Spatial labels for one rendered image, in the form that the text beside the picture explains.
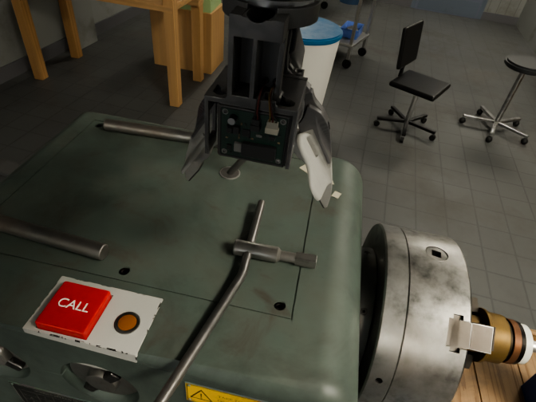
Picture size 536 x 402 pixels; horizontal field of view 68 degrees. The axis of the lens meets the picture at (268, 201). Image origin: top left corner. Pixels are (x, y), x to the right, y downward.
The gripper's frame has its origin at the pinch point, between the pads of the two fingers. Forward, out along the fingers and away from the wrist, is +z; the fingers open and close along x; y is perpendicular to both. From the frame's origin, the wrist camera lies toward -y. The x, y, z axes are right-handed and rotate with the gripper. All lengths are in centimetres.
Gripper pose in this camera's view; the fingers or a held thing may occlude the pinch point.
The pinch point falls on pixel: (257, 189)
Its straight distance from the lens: 43.2
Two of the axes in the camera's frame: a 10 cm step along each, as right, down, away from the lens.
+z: -0.9, 7.5, 6.5
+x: 9.8, 2.0, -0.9
